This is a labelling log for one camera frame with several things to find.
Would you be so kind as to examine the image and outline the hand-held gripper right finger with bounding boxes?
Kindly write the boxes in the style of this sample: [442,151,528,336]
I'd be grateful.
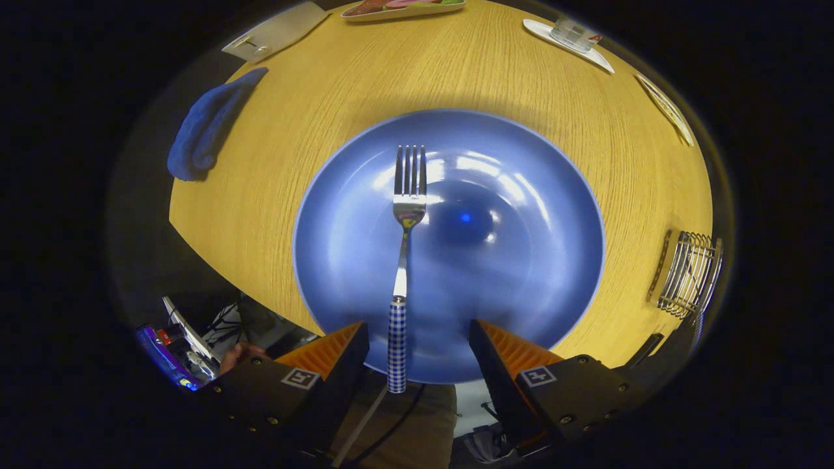
[468,319,652,457]

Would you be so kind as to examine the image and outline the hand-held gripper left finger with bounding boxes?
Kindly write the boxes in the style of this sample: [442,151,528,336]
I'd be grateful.
[195,322,371,457]

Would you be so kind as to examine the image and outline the fork with checkered handle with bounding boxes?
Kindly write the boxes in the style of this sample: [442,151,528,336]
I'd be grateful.
[387,145,428,394]

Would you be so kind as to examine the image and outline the person's olive clothing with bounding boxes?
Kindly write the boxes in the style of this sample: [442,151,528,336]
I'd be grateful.
[329,383,458,469]

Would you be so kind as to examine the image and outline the blue round plate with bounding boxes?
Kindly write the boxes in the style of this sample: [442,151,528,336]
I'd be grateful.
[292,109,607,385]

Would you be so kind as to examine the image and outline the purple lit device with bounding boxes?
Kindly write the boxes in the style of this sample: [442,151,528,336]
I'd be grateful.
[136,324,199,391]

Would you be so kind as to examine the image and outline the blue folded cloth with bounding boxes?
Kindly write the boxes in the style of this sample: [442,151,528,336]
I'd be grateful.
[167,67,269,182]

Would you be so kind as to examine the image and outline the white divided tray of beans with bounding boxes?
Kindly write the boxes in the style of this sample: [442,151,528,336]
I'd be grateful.
[635,74,695,147]

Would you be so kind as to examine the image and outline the white and green bottle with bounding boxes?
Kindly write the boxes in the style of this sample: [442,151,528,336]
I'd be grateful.
[551,16,603,53]

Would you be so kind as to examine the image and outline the white square coaster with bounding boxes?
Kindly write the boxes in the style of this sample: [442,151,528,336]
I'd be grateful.
[523,18,616,74]

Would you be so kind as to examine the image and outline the white toaster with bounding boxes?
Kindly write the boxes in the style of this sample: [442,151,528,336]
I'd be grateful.
[222,1,330,64]

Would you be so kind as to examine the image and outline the beige plate of food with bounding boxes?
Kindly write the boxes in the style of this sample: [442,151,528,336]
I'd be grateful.
[341,0,467,23]

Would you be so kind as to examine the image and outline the beige cable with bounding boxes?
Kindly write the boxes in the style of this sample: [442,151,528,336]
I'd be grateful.
[332,384,392,468]

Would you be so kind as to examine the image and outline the black cable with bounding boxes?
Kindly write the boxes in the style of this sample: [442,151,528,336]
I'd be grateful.
[352,383,427,466]

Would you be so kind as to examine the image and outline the black table bracket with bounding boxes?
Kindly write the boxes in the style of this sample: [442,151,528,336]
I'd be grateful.
[629,334,665,369]

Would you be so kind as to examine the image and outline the metal wire basket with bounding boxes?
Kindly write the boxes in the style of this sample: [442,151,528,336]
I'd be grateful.
[647,229,724,320]

